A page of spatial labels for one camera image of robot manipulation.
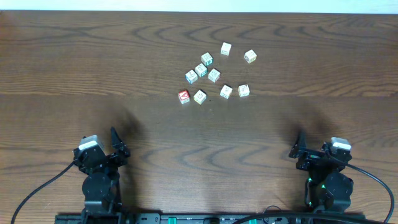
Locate wooden block row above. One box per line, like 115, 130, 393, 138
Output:
238, 84, 250, 97

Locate red letter block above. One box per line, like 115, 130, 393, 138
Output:
178, 90, 190, 104

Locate yellow edged wooden block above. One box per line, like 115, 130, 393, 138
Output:
193, 90, 207, 105

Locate blue edged wooden block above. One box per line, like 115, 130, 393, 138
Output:
185, 70, 198, 84

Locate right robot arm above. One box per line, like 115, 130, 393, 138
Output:
289, 133, 353, 213

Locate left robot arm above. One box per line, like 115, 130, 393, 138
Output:
73, 128, 131, 215

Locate plain wooden block centre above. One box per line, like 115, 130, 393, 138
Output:
208, 68, 221, 83

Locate plain wooden block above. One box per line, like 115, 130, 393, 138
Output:
208, 68, 221, 83
220, 42, 232, 56

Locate teal edged wooden block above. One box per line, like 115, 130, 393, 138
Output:
195, 63, 208, 77

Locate far plain wooden block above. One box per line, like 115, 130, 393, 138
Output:
220, 42, 232, 56

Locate green edged wooden block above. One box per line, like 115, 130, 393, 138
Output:
201, 52, 213, 66

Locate right black cable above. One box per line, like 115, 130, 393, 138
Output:
323, 149, 395, 223

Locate black cable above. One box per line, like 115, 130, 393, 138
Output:
10, 160, 77, 224
323, 149, 395, 223

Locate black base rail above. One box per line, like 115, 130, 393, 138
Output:
54, 212, 368, 224

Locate left black cable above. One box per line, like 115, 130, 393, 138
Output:
10, 160, 77, 224

